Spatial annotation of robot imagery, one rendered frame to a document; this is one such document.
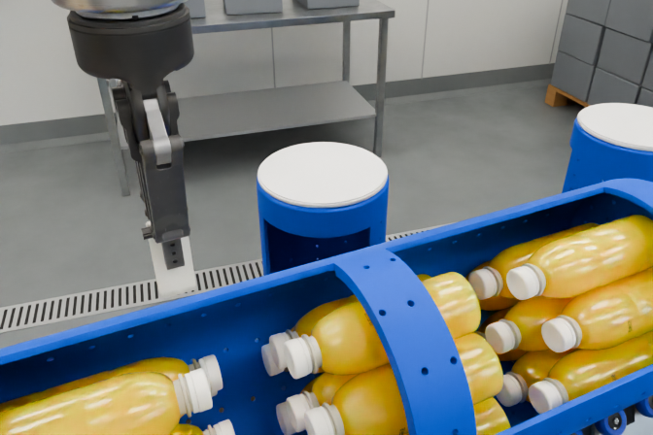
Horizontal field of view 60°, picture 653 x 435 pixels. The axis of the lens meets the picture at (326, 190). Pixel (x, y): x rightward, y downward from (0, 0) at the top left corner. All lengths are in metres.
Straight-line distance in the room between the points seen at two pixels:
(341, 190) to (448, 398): 0.63
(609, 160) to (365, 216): 0.65
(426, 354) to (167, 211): 0.29
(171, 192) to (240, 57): 3.60
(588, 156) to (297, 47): 2.82
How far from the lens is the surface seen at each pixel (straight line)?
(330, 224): 1.11
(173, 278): 0.49
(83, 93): 4.02
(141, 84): 0.37
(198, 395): 0.57
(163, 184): 0.39
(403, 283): 0.59
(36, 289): 2.79
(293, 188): 1.14
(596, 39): 4.22
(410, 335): 0.56
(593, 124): 1.56
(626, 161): 1.50
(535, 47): 4.94
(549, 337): 0.76
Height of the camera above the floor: 1.61
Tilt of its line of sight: 31 degrees down
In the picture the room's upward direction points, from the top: straight up
